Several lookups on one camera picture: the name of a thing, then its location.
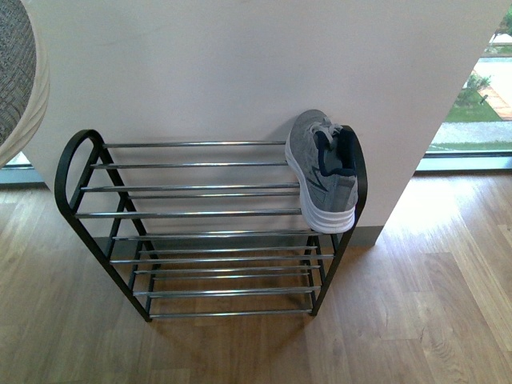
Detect grey knit sneaker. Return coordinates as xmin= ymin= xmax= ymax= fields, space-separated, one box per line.
xmin=1 ymin=1 xmax=50 ymax=166
xmin=285 ymin=110 xmax=358 ymax=234

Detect black metal shoe rack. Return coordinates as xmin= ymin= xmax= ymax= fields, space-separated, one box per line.
xmin=54 ymin=130 xmax=353 ymax=321

